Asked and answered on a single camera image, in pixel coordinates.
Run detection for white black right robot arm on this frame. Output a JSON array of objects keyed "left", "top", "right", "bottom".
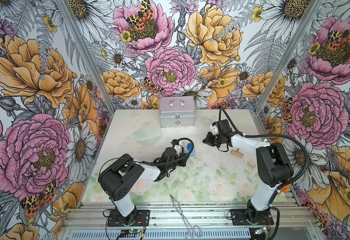
[{"left": 203, "top": 116, "right": 309, "bottom": 225}]

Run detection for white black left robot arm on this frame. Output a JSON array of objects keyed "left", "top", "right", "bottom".
[{"left": 98, "top": 138, "right": 194, "bottom": 226}]

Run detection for small wooden stick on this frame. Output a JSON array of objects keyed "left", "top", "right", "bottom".
[{"left": 230, "top": 149, "right": 244, "bottom": 158}]

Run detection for clear plastic bowl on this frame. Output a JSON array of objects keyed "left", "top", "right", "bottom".
[{"left": 129, "top": 125, "right": 163, "bottom": 146}]

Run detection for silver aluminium case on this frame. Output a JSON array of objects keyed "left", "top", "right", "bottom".
[{"left": 159, "top": 96, "right": 196, "bottom": 128}]

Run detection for orange plastic bottle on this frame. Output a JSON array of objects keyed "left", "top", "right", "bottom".
[{"left": 280, "top": 185, "right": 290, "bottom": 192}]

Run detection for left green circuit board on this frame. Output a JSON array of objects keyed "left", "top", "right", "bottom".
[{"left": 118, "top": 229, "right": 146, "bottom": 238}]

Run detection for green circuit board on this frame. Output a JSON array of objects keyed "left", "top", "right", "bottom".
[
  {"left": 118, "top": 229, "right": 146, "bottom": 238},
  {"left": 254, "top": 227, "right": 268, "bottom": 235}
]

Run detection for right green circuit board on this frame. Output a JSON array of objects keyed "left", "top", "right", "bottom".
[{"left": 254, "top": 227, "right": 268, "bottom": 235}]

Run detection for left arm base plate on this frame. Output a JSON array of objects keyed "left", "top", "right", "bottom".
[{"left": 107, "top": 209, "right": 151, "bottom": 227}]

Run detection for metal wire tongs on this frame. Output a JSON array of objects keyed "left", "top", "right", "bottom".
[{"left": 170, "top": 195, "right": 203, "bottom": 240}]

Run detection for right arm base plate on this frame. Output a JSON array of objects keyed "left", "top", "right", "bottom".
[{"left": 230, "top": 208, "right": 274, "bottom": 226}]

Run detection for aluminium rail frame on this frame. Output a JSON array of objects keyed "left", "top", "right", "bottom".
[{"left": 62, "top": 202, "right": 317, "bottom": 230}]

